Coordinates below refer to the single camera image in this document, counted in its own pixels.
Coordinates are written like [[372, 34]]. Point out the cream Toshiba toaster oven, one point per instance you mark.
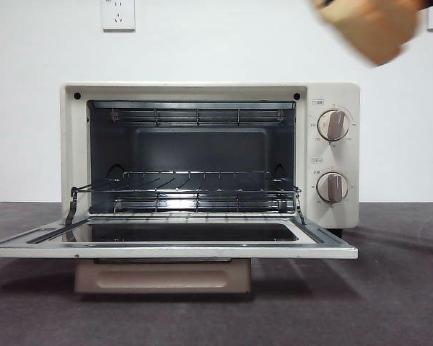
[[348, 97]]

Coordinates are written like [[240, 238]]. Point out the golden brown bread loaf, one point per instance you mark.
[[375, 32]]

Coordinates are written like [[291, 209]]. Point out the beige oven temperature knob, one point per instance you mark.
[[333, 125]]

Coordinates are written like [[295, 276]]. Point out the beige oven timer knob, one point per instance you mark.
[[332, 186]]

